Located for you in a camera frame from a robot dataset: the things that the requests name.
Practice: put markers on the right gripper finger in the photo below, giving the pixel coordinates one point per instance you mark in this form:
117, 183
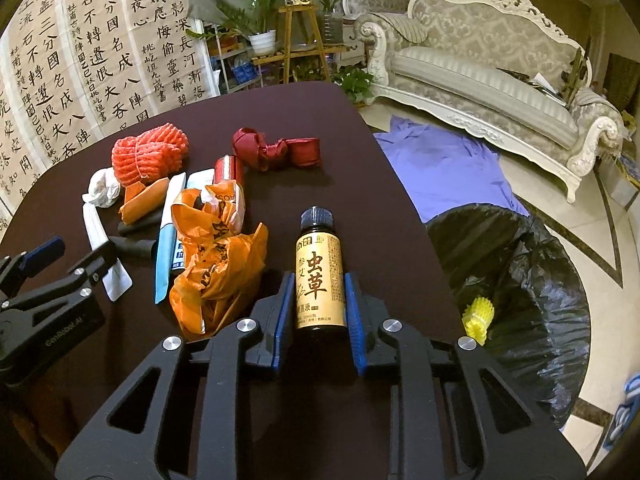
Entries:
78, 284
15, 271

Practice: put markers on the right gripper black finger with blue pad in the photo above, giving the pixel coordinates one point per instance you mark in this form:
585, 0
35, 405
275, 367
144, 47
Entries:
184, 412
455, 412

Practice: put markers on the white blue sachet stick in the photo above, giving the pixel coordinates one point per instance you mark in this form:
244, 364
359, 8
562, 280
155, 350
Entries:
167, 236

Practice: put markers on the orange plastic bag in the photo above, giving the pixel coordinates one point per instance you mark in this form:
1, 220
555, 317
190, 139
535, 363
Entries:
222, 265

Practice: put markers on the orange foam fruit net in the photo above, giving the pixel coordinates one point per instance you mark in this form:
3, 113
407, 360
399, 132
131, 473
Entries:
150, 156

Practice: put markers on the red label small bottle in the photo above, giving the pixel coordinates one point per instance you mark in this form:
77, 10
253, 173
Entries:
228, 168

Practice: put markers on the brown bottle yellow label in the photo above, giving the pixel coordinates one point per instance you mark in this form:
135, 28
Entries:
319, 275

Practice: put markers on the dark red ribbon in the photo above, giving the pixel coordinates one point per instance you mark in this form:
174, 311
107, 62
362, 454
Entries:
252, 149

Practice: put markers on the black trash bag bin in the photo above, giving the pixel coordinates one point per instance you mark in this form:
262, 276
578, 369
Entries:
541, 332

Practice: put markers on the white paper strip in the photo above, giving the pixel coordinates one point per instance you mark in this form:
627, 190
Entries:
115, 279

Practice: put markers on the crumpled white tissue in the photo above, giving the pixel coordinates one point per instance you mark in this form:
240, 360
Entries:
103, 189

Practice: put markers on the yellow foam net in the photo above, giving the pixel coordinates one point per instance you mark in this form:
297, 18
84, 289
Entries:
477, 317

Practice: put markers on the orange peel piece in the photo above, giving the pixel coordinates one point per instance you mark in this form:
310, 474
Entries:
141, 199

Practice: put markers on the calligraphy paper scrolls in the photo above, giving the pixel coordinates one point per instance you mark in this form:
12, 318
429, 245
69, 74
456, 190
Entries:
76, 71

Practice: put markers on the purple cloth on floor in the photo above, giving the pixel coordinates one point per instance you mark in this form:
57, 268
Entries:
442, 169

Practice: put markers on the metal shelf rack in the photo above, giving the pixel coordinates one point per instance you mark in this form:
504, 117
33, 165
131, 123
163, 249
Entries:
230, 56

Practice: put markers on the white potted green plant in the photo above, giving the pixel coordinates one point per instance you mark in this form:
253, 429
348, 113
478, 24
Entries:
255, 22

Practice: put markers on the small floor plant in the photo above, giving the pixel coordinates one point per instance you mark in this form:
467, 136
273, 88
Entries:
355, 82

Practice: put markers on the ornate white sofa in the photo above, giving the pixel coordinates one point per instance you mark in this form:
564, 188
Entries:
501, 71

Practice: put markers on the ornate armchair behind sofa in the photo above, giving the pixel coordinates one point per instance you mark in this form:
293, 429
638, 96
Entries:
353, 8

